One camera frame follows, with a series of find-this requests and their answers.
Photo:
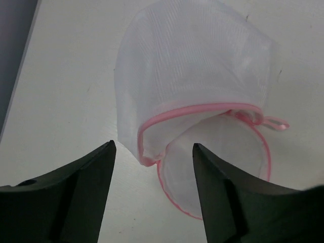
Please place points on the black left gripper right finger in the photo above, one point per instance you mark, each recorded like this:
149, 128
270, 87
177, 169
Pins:
239, 207

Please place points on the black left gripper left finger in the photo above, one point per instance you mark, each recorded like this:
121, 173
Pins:
64, 205

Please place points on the white mesh laundry bag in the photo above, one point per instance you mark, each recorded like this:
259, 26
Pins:
194, 72

